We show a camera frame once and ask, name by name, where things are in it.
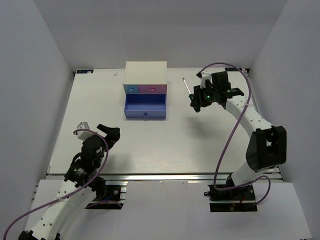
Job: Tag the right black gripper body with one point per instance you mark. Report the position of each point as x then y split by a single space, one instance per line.
208 95

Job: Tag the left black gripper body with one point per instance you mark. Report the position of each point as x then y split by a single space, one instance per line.
97 163

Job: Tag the green handled screwdriver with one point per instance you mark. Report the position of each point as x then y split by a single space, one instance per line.
187 87

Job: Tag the purple-blue wide drawer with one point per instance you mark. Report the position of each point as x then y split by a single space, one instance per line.
145 106

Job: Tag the pink drawer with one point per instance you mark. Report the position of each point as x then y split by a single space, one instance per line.
152 88

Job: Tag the light blue small drawer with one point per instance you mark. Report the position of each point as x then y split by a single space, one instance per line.
131 88

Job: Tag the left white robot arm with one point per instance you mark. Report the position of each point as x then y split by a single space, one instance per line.
68 204

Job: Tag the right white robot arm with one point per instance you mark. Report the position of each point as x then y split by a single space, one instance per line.
267 147

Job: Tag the blue label sticker right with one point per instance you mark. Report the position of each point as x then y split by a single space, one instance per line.
233 69

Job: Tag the blue label sticker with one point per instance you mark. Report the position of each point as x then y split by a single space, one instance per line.
84 71
233 69

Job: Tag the white drawer cabinet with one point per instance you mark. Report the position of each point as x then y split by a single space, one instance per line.
145 73

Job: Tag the blue label sticker left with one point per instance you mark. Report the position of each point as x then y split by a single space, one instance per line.
84 71

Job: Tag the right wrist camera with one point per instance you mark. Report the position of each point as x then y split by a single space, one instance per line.
204 76

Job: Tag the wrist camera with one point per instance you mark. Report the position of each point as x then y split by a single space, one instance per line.
204 76
83 131

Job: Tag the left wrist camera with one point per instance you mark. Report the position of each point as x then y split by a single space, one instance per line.
83 131

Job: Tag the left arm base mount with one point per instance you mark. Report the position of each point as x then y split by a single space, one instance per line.
113 199

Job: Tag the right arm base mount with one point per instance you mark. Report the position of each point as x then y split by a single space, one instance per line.
242 199

